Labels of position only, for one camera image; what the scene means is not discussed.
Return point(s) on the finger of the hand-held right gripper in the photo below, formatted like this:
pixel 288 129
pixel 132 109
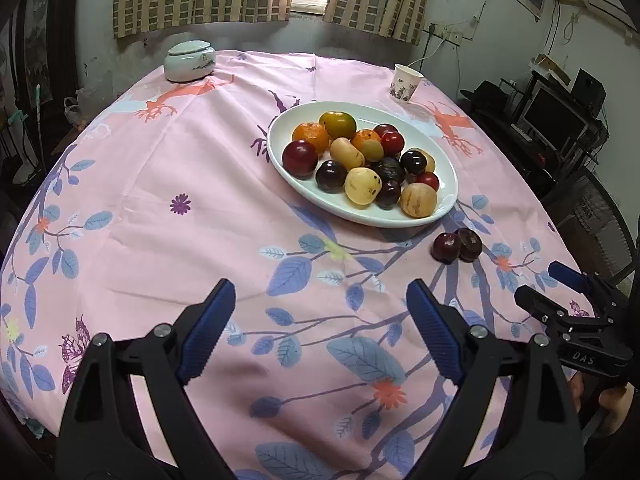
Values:
pixel 567 274
pixel 537 305

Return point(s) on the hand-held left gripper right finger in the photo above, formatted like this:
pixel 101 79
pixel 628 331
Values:
pixel 435 330

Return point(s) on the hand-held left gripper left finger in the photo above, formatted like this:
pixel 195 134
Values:
pixel 207 330

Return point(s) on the striped yellow pepino melon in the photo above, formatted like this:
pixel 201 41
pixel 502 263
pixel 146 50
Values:
pixel 418 200
pixel 430 160

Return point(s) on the dark purple plum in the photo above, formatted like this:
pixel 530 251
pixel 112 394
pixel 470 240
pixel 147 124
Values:
pixel 413 161
pixel 382 129
pixel 331 176
pixel 388 194

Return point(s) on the red tomato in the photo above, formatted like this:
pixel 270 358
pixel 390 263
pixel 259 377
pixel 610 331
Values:
pixel 392 142
pixel 428 180

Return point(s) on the wrinkled dark passion fruit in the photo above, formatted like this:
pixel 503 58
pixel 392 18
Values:
pixel 389 170

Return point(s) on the small green-yellow fruit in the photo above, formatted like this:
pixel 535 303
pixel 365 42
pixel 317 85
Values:
pixel 372 150

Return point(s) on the large red plum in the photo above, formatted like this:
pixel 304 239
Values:
pixel 300 158

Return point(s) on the yellow pear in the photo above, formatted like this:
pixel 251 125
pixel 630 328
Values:
pixel 346 152

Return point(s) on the white oval plate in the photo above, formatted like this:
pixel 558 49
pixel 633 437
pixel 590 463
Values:
pixel 285 135

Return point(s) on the yellow-green citrus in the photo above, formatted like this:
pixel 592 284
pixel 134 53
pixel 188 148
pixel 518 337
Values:
pixel 338 124

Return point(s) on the person's right hand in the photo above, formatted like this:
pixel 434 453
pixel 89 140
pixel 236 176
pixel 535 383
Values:
pixel 617 405

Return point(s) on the black mesh office chair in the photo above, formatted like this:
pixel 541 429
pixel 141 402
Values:
pixel 595 210

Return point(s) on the small red plum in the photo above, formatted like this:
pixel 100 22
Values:
pixel 446 247

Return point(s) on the pink printed tablecloth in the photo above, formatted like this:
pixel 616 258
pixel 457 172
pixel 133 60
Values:
pixel 150 260

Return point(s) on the black computer desk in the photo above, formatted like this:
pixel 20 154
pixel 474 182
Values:
pixel 505 130

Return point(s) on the computer monitor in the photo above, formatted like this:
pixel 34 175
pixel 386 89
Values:
pixel 552 112

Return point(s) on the black speaker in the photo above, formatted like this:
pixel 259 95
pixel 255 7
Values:
pixel 589 90

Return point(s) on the orange mandarin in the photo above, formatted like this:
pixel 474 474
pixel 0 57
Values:
pixel 310 133
pixel 366 138

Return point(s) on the cardboard box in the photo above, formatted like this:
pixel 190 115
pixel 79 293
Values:
pixel 550 65

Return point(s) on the printed paper cup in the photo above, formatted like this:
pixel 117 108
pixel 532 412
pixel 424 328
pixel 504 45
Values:
pixel 405 82

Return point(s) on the plastic bag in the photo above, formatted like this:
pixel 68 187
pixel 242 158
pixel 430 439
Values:
pixel 74 110

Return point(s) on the white lidded ceramic jar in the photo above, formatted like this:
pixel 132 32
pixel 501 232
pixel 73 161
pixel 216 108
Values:
pixel 190 61

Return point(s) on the white air conditioner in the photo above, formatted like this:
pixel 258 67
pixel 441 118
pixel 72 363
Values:
pixel 607 0

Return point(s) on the white wall power socket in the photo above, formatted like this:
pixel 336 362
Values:
pixel 445 31

